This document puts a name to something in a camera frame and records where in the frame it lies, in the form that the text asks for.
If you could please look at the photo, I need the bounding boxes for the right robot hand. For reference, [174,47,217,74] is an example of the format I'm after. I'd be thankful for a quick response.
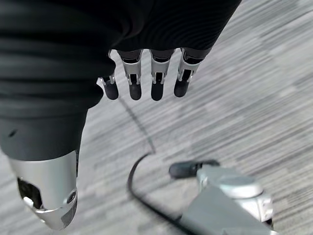
[0,0,242,231]

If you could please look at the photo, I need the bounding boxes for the silver robot leg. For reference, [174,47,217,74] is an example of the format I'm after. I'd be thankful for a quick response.
[176,164,278,235]

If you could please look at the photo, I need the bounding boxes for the black cable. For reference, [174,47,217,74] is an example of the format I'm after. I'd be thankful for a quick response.
[119,99,196,235]

